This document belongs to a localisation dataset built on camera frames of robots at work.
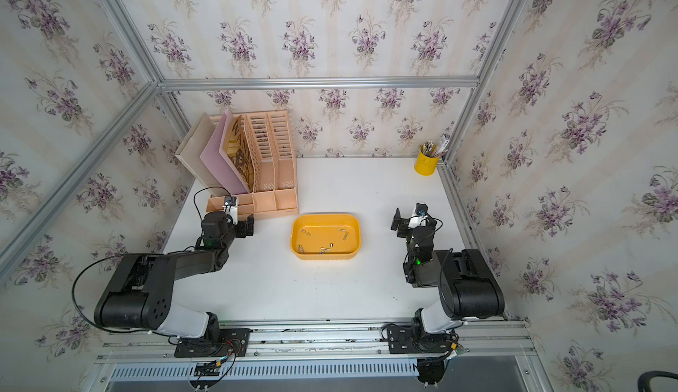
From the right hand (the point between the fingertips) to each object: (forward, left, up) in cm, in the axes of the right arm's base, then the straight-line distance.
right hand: (415, 211), depth 90 cm
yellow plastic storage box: (-5, +32, -11) cm, 34 cm away
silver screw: (-4, +38, -10) cm, 40 cm away
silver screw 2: (-10, +40, -10) cm, 43 cm away
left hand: (-1, +62, -3) cm, 62 cm away
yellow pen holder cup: (+26, -9, -4) cm, 28 cm away
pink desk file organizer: (+31, +62, -1) cm, 70 cm away
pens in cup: (+26, -8, +6) cm, 27 cm away
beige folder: (+10, +74, +19) cm, 78 cm away
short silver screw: (-9, +29, -10) cm, 32 cm away
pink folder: (+8, +67, +10) cm, 68 cm away
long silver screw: (-10, +31, -10) cm, 35 cm away
